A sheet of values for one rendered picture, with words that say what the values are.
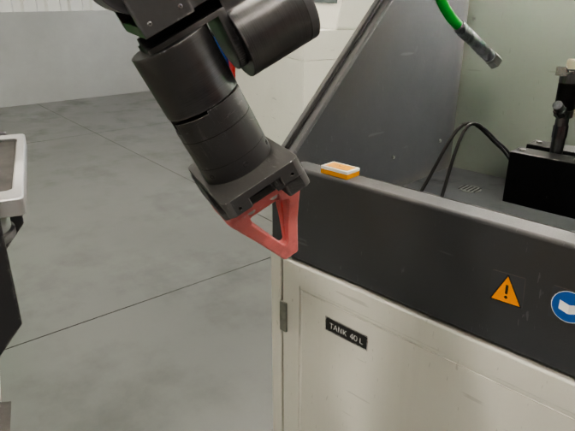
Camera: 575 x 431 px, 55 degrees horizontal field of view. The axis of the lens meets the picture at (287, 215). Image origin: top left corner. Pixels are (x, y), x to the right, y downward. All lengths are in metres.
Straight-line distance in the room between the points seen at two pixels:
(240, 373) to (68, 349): 0.65
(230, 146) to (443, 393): 0.55
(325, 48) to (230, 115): 3.25
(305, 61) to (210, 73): 3.21
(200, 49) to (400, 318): 0.54
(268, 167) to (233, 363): 1.63
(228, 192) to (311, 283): 0.53
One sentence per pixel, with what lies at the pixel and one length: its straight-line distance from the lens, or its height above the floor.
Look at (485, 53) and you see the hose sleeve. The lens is 0.88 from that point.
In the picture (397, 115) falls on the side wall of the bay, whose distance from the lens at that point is 1.09.
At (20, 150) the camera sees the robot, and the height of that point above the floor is 1.04.
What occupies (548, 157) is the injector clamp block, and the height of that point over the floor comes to 0.98.
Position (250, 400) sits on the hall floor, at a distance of 1.85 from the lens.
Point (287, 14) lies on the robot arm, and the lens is 0.40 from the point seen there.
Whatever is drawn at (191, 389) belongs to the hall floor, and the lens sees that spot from 1.91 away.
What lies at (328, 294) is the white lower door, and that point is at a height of 0.75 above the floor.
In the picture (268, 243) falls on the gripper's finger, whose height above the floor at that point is 1.01.
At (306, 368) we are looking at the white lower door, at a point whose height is 0.59.
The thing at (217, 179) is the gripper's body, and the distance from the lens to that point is 0.41.
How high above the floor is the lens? 1.20
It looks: 22 degrees down
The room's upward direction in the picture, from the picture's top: straight up
